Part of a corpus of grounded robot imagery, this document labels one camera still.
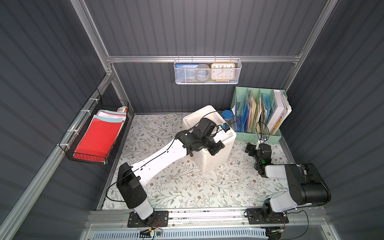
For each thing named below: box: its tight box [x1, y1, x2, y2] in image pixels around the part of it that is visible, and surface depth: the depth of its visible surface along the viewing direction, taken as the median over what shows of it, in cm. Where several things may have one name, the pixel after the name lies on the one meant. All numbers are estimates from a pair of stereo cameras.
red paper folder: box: [73, 118, 125, 161], surface depth 72 cm
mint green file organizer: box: [230, 86, 288, 144], surface depth 98 cm
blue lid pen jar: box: [222, 109, 234, 124], surface depth 96 cm
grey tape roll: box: [195, 63, 211, 82], surface depth 89 cm
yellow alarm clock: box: [210, 62, 236, 82], surface depth 90 cm
